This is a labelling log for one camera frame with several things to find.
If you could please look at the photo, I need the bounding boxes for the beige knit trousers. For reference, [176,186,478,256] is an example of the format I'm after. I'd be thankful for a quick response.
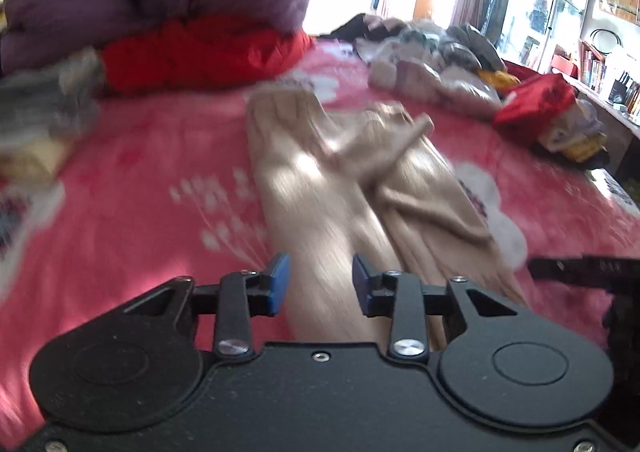
[247,87,532,353]

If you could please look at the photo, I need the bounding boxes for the glass cabinet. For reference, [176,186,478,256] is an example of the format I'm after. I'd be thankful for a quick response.
[500,0,592,74]

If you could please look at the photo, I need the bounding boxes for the lavender beige garment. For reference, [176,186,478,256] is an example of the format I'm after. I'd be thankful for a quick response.
[542,101,607,149]

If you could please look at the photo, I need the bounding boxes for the pink floral bed sheet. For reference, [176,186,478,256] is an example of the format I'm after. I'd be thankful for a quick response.
[0,35,640,449]

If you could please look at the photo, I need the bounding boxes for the dark red garment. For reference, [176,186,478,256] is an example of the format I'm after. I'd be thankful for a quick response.
[492,74,579,134]

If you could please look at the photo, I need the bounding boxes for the grey fuzzy cloth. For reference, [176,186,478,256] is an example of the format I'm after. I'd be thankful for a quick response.
[0,47,107,143]

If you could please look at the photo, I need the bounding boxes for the black wire ring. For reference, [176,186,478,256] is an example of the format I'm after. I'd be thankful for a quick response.
[589,27,627,56]

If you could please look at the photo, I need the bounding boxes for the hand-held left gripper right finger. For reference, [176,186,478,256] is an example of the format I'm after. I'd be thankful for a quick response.
[352,253,519,363]

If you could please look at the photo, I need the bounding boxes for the red box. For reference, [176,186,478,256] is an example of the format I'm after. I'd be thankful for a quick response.
[549,51,582,79]

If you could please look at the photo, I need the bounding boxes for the cream cloth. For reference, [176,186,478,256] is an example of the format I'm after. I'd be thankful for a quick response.
[0,136,77,185]

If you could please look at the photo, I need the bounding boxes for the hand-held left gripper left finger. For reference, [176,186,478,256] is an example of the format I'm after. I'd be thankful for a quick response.
[122,253,292,362]

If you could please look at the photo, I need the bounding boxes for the red padded jacket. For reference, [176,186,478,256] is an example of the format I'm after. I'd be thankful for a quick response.
[102,16,317,94]

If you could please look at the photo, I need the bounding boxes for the dark grey garment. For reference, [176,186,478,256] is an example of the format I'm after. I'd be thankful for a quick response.
[445,24,507,74]

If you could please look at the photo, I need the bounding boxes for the row of books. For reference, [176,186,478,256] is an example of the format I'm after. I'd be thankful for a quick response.
[577,38,640,119]

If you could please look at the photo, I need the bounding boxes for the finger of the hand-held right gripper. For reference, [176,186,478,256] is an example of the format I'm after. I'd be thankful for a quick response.
[528,256,640,294]

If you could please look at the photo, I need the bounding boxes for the pile of mixed clothes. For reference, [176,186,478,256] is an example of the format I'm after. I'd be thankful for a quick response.
[355,18,503,120]

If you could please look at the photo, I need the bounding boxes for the black garment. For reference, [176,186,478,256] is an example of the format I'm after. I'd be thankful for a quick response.
[530,135,612,170]
[329,15,382,42]

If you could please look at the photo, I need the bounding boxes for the wooden shelf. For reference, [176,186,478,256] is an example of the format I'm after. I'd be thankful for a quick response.
[570,75,640,198]

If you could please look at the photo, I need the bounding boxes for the mustard yellow garment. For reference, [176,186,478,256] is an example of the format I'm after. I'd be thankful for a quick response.
[477,68,522,94]

